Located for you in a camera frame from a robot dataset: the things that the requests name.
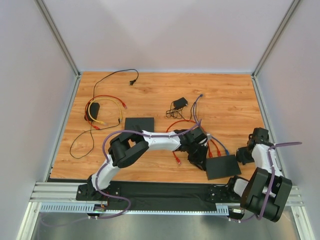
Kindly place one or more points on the aluminium frame post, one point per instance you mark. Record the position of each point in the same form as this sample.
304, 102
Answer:
276, 36
57, 35

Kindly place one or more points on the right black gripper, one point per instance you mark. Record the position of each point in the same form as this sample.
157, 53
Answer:
243, 155

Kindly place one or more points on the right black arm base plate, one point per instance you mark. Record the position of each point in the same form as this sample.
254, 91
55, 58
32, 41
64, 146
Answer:
222, 194

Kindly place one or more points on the black power adapter right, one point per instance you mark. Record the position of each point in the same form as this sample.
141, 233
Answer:
180, 103

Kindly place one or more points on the left aluminium frame post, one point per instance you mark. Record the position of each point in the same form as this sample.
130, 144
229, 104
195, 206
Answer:
57, 35

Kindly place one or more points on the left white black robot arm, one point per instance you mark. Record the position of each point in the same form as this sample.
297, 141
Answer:
123, 148

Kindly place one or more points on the aluminium front rail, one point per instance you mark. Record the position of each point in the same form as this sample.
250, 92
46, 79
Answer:
65, 192

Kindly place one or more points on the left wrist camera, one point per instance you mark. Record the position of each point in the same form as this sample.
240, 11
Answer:
208, 137

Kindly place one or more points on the grey slotted cable duct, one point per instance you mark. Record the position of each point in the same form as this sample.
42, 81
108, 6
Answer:
93, 208

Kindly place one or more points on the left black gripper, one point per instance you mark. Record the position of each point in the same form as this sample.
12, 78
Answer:
198, 155

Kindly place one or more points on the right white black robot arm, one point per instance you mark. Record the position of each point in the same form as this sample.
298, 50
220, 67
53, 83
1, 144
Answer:
265, 194

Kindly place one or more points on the black network switch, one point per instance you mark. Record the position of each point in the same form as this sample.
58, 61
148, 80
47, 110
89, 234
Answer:
144, 123
222, 167

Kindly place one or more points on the right aluminium frame post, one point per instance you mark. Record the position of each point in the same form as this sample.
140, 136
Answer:
276, 36

